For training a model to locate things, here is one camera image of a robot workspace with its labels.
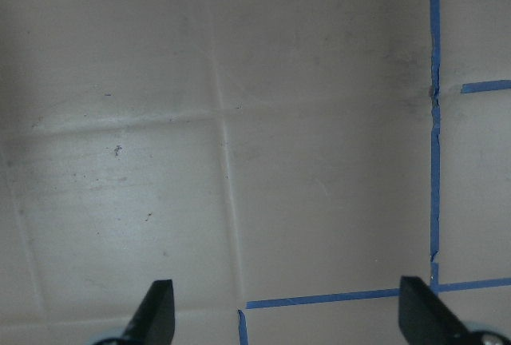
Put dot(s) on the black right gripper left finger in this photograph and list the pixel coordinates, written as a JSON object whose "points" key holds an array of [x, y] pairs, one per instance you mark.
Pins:
{"points": [[154, 322]]}

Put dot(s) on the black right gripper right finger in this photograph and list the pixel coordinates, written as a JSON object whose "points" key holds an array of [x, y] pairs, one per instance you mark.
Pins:
{"points": [[424, 319]]}

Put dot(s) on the brown paper table cover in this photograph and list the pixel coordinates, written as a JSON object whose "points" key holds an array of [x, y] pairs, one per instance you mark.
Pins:
{"points": [[283, 162]]}

